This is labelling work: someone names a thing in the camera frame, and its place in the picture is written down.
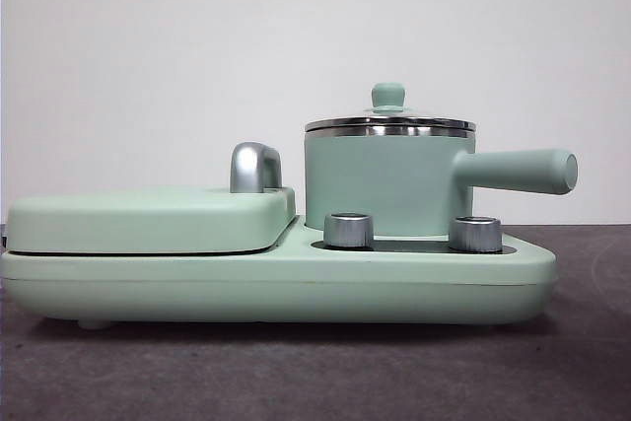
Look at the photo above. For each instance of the glass pot lid green knob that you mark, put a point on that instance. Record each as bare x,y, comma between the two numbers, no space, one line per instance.
388,95

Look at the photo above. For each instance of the chrome control knob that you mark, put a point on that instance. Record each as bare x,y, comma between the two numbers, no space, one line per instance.
347,231
474,234

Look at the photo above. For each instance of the green breakfast machine base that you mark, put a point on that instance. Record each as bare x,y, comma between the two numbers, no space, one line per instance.
246,288

